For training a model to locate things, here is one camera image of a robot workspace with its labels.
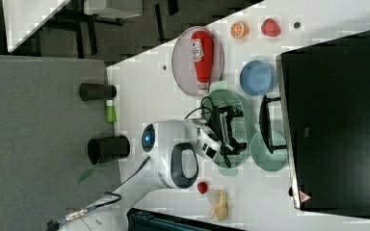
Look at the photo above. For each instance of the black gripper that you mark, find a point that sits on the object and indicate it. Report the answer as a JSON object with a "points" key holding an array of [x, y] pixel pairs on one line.
{"points": [[220, 121]]}

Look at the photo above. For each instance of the green plastic strainer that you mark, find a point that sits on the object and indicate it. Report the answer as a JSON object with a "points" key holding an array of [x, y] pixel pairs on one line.
{"points": [[243, 127]]}

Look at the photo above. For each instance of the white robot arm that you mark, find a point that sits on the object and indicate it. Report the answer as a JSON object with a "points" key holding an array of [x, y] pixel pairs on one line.
{"points": [[172, 148]]}

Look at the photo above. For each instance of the blue bowl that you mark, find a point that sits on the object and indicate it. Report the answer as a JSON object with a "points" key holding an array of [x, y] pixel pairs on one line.
{"points": [[257, 78]]}

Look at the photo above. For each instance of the small red toy fruit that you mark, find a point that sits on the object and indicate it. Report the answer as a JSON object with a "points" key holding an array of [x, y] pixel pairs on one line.
{"points": [[202, 187]]}

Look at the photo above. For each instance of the grey oval plate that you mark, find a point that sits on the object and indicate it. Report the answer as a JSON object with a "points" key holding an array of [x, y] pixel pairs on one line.
{"points": [[183, 68]]}

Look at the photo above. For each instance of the red ketchup bottle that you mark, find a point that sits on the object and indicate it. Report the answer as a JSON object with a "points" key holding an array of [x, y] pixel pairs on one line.
{"points": [[202, 50]]}

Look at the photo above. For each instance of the peeled banana toy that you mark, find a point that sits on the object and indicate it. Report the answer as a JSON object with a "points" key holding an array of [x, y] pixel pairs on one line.
{"points": [[218, 200]]}

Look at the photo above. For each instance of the orange slice toy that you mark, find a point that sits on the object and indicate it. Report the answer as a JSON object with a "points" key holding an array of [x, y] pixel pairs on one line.
{"points": [[239, 30]]}

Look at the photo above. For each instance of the green bottle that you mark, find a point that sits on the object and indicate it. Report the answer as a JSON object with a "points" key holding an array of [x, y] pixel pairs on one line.
{"points": [[110, 111]]}

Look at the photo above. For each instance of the red strawberry toy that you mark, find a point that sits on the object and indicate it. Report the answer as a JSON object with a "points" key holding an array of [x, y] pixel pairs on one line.
{"points": [[270, 28]]}

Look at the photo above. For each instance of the black toaster oven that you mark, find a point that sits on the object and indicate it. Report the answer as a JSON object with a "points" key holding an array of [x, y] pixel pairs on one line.
{"points": [[325, 101]]}

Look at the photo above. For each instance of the large black cup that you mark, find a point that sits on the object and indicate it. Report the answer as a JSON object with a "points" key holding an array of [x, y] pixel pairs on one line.
{"points": [[108, 149]]}

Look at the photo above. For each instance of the blue crate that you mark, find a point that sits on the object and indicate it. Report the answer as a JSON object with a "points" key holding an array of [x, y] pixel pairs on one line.
{"points": [[143, 220]]}

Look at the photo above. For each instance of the small black cup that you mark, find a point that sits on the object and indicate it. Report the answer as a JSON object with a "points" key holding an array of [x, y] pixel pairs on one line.
{"points": [[88, 92]]}

